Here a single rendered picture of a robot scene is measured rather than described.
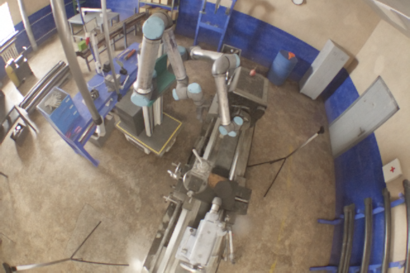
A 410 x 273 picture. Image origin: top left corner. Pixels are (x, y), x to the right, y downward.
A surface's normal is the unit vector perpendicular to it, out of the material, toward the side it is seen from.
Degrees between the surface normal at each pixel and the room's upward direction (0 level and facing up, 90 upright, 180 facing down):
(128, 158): 0
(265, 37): 90
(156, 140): 0
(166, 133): 0
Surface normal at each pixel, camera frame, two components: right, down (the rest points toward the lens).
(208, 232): 0.21, -0.57
